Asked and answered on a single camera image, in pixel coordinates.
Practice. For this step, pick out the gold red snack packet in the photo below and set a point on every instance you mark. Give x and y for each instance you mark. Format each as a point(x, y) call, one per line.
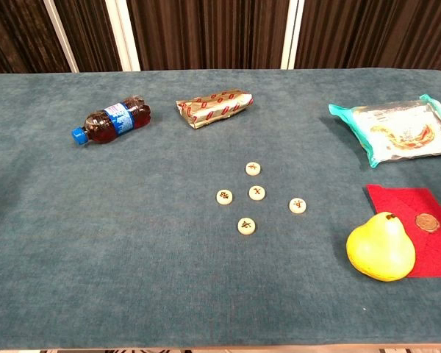
point(213, 108)

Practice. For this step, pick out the cola bottle with blue label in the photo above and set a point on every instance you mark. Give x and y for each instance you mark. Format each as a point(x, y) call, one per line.
point(110, 121)

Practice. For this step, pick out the teal velvet tablecloth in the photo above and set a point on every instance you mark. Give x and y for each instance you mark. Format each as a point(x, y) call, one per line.
point(95, 220)

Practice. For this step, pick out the dark brown curtain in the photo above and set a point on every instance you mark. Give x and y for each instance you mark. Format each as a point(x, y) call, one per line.
point(206, 33)

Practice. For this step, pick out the yellow pear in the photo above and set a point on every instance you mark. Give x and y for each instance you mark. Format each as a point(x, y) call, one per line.
point(380, 250)

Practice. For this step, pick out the red envelope with gold seal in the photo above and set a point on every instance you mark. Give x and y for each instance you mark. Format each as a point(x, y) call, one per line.
point(400, 200)

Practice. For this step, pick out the teal edged food package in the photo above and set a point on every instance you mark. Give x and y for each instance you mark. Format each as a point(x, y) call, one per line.
point(397, 132)

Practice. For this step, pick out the wide white screen post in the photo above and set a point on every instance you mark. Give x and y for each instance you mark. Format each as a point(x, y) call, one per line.
point(123, 35)
point(292, 35)

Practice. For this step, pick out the thin white screen post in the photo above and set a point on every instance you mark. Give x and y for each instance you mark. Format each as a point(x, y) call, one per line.
point(60, 35)

